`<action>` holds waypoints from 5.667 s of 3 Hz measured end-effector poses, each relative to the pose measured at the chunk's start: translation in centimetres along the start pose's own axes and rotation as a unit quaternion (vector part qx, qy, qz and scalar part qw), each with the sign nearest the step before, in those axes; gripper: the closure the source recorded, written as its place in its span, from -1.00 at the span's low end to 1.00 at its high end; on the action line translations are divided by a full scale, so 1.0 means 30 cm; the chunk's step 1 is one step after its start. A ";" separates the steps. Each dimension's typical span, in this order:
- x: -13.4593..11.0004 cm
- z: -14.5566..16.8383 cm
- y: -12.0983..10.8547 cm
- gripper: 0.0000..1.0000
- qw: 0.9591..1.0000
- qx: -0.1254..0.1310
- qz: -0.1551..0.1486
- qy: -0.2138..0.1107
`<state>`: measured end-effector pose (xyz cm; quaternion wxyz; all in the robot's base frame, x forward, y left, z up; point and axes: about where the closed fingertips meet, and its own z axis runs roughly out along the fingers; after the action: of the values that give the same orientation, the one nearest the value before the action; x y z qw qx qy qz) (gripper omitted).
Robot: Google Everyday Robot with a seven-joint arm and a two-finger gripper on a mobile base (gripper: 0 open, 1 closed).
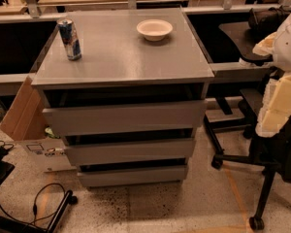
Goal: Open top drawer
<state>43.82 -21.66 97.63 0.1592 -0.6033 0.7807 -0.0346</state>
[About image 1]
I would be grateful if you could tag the grey top drawer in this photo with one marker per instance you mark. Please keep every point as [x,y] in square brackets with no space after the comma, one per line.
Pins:
[125,118]

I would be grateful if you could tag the grey drawer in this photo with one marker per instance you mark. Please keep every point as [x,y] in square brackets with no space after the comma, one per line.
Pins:
[130,152]
[134,176]
[125,118]

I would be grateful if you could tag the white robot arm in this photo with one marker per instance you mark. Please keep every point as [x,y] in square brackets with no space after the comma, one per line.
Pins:
[276,107]

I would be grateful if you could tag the grey drawer cabinet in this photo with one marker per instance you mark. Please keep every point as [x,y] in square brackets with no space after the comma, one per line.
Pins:
[118,66]

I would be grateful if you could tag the grey middle drawer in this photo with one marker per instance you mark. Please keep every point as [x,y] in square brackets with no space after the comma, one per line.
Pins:
[130,152]

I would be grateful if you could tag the grey bottom drawer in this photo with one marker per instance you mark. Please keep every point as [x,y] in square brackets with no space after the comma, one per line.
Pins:
[134,176]

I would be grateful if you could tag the white bowl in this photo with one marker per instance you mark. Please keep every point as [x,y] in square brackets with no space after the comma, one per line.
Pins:
[154,29]

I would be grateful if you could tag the blue silver energy drink can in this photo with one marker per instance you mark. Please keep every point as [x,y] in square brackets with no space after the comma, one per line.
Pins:
[69,36]

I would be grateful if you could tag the cardboard box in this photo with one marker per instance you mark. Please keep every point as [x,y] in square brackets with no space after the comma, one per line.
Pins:
[25,124]

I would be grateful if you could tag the black side desk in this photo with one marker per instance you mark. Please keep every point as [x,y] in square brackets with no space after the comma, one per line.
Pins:
[245,39]

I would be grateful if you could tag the black office chair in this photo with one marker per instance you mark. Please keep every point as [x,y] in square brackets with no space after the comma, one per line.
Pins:
[274,154]

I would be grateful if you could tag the black bag on desk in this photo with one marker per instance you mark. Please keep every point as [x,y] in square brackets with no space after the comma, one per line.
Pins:
[267,21]

